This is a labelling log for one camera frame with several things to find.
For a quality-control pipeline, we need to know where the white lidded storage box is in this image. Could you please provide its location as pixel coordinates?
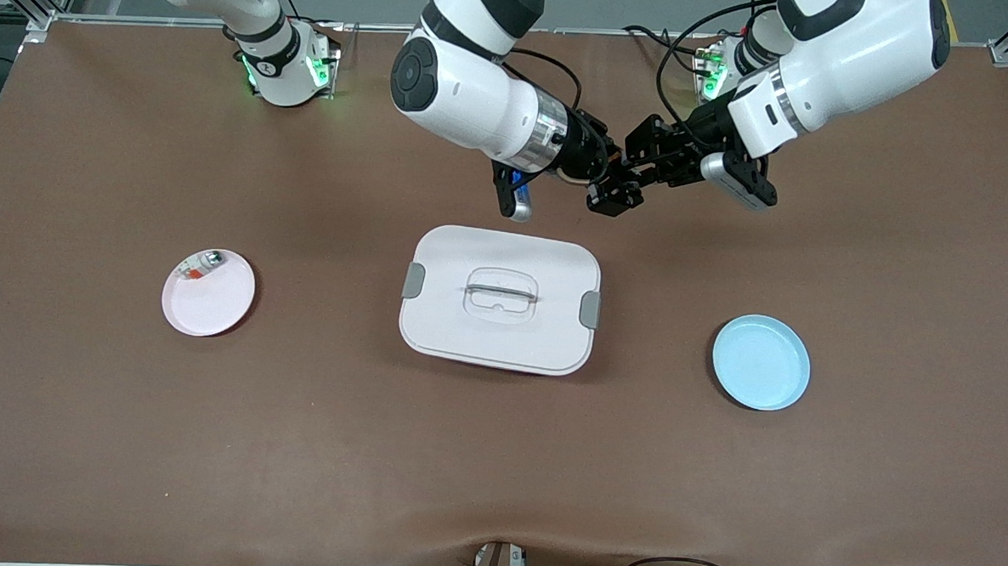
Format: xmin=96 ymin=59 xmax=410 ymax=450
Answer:
xmin=396 ymin=223 xmax=605 ymax=379

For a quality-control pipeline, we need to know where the light blue round plate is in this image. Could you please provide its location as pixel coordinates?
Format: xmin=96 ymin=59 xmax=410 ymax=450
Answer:
xmin=710 ymin=313 xmax=814 ymax=414

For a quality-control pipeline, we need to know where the pink round plate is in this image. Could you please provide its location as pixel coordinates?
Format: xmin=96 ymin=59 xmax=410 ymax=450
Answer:
xmin=160 ymin=246 xmax=258 ymax=340

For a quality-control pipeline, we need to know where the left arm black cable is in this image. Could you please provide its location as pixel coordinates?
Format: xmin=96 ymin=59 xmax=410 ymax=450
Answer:
xmin=652 ymin=0 xmax=783 ymax=136

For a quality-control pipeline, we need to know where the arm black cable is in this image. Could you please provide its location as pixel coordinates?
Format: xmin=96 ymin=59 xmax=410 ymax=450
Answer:
xmin=652 ymin=0 xmax=783 ymax=136
xmin=501 ymin=48 xmax=585 ymax=110

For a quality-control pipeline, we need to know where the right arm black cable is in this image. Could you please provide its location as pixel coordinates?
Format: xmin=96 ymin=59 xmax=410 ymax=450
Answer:
xmin=501 ymin=48 xmax=585 ymax=110

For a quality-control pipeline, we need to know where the black base power cable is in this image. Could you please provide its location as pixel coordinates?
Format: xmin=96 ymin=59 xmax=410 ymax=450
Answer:
xmin=620 ymin=25 xmax=713 ymax=76

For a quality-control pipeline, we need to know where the silver table edge rail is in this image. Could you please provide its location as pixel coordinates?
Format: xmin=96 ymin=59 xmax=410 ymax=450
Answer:
xmin=52 ymin=3 xmax=996 ymax=65

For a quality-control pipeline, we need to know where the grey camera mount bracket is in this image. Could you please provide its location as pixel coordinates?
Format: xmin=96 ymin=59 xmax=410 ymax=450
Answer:
xmin=469 ymin=541 xmax=529 ymax=566

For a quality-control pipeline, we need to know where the white silver switch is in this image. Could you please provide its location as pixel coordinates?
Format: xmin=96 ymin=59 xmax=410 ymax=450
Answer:
xmin=176 ymin=250 xmax=228 ymax=284

